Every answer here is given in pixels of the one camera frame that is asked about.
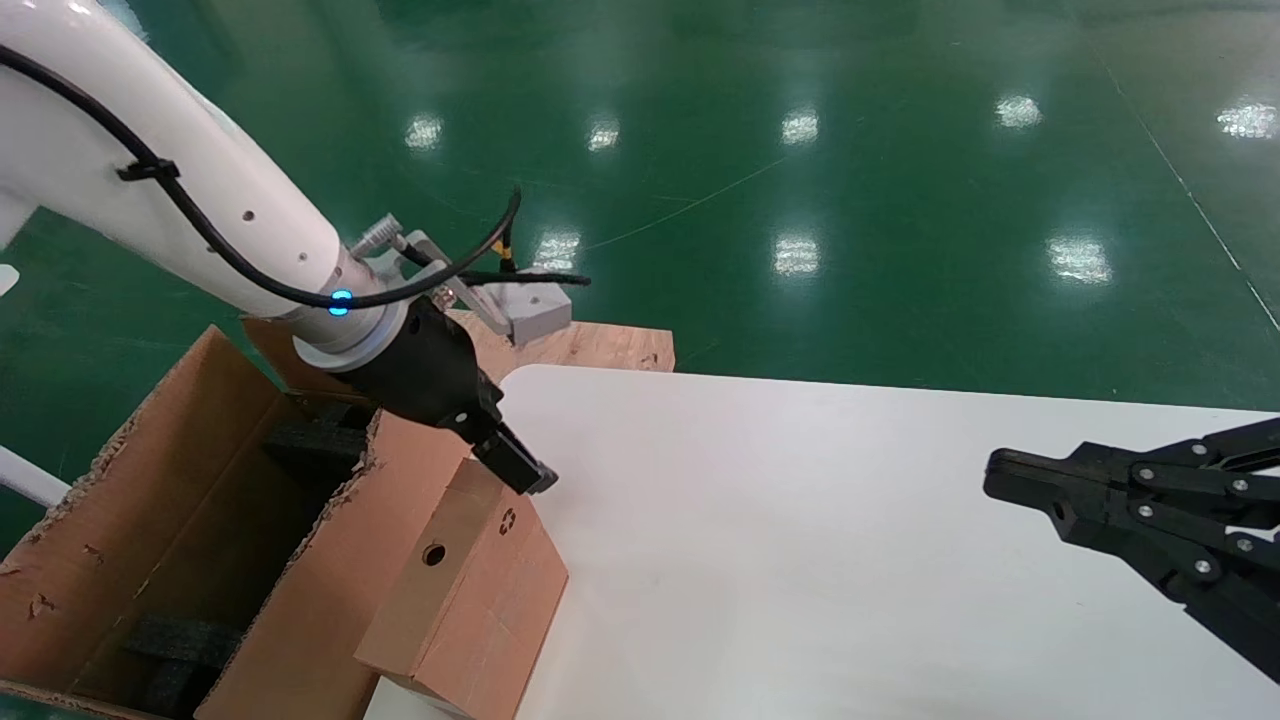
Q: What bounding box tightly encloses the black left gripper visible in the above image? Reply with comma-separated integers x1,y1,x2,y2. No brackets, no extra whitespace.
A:
350,298,559,495

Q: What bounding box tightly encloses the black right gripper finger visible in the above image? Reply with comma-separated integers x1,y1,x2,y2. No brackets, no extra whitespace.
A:
985,418,1280,503
1050,497,1280,686

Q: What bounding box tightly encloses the small brown cardboard box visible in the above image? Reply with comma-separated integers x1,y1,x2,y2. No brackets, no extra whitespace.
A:
355,458,569,720

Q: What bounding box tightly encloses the large open cardboard box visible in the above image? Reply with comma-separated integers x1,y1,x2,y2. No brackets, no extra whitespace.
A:
0,318,476,720

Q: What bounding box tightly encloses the wooden board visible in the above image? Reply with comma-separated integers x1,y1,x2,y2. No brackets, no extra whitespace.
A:
445,308,676,386

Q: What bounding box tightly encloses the black foam pad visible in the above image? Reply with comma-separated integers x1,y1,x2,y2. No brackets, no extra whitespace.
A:
262,398,377,483
122,612,247,717

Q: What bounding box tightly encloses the white tube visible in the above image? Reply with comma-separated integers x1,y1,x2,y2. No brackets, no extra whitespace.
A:
0,445,71,509

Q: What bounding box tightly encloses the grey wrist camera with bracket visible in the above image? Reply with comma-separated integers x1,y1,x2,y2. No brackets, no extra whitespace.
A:
395,232,573,346

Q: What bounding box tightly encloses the short black cable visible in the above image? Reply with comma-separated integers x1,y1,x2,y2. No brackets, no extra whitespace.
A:
395,240,591,289

